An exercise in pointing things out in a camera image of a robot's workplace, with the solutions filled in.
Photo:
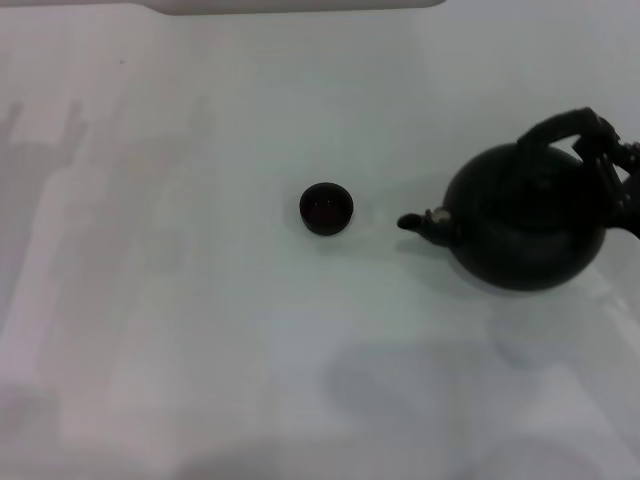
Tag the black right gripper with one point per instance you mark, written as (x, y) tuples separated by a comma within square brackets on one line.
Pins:
[(627, 205)]

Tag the black round teapot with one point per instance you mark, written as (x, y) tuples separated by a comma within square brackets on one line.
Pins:
[(525, 240)]

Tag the small dark teacup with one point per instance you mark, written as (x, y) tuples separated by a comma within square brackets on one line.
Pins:
[(326, 210)]

